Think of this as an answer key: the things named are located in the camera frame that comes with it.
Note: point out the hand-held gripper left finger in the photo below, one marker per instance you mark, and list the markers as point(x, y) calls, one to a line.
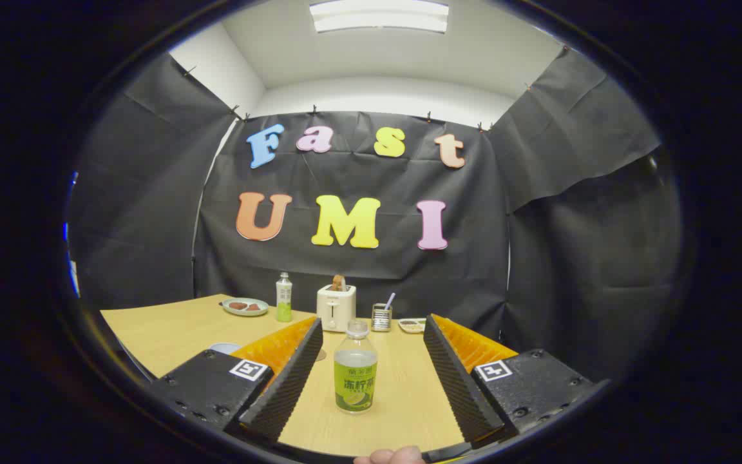
point(287, 380)

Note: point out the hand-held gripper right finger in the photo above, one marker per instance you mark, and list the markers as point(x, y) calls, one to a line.
point(458, 380)

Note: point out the green label juice bottle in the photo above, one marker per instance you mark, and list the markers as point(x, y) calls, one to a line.
point(355, 380)

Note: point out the white cup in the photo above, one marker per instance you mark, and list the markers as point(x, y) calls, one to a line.
point(224, 348)

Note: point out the capped green label bottle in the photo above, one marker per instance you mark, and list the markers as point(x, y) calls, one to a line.
point(284, 303)

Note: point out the white condiment dish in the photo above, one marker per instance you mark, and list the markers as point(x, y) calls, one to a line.
point(411, 326)

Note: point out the pale green plate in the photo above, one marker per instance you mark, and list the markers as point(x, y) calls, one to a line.
point(245, 312)

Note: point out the white toaster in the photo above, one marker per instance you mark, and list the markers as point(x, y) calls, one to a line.
point(336, 309)

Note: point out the metal spoon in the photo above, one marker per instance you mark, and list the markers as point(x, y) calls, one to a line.
point(390, 300)

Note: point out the toast slices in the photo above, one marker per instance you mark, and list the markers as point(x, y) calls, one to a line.
point(339, 283)

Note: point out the wooden table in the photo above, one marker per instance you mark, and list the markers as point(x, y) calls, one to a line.
point(184, 328)

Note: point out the black backdrop cloth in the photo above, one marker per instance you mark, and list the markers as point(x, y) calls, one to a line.
point(377, 270)

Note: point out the ceiling light panel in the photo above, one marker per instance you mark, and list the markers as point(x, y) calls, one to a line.
point(377, 16)

